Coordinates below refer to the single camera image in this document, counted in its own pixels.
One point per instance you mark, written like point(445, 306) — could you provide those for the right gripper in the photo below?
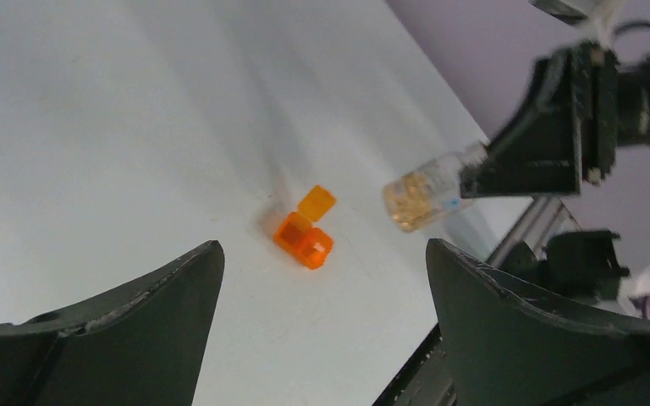
point(535, 153)

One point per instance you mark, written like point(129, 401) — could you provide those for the clear pill bottle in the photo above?
point(430, 192)

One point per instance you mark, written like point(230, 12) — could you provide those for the orange pill organizer box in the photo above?
point(299, 236)

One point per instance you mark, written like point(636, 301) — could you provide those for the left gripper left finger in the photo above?
point(141, 343)

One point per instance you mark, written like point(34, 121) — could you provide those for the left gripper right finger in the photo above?
point(580, 355)

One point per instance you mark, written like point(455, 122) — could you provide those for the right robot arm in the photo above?
point(582, 265)

